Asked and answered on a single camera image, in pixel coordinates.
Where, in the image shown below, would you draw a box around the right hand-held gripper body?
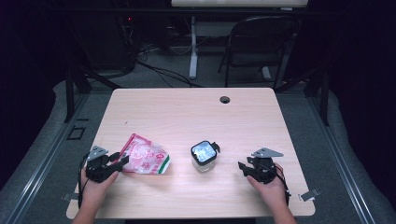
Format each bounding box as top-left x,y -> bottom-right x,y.
247,147 -> 285,185

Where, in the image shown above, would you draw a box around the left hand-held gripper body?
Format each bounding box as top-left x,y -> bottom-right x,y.
84,145 -> 114,184

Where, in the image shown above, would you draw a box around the red and white plastic bag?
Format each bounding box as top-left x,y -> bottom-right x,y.
117,133 -> 172,175

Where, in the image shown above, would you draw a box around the person's left hand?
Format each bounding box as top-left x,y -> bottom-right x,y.
79,167 -> 120,207

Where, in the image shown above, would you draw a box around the person's right hand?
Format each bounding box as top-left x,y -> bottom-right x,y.
247,162 -> 290,208

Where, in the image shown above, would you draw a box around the black folding chair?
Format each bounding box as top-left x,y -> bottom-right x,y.
218,15 -> 302,90

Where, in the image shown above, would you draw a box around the white standing desk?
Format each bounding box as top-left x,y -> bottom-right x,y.
170,0 -> 309,80

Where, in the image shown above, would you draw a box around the dark equipment rack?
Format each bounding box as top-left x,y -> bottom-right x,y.
78,12 -> 138,73

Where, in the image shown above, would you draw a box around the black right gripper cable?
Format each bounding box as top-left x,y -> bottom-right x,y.
267,162 -> 292,206

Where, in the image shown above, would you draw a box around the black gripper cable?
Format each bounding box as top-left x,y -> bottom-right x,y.
267,162 -> 292,206
77,152 -> 92,209

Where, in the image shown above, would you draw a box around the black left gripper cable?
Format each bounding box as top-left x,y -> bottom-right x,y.
77,152 -> 92,209

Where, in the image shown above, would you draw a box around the grey metal table bracket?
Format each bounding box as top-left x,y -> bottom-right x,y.
61,192 -> 79,202
298,188 -> 321,203

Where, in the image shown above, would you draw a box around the aluminium floor rail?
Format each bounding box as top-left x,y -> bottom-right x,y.
306,96 -> 375,224
6,92 -> 92,224

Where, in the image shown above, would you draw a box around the black metal frame post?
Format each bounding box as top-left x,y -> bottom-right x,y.
64,66 -> 122,123
274,66 -> 331,127

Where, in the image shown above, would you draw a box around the black floor cables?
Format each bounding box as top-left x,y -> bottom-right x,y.
134,43 -> 204,89

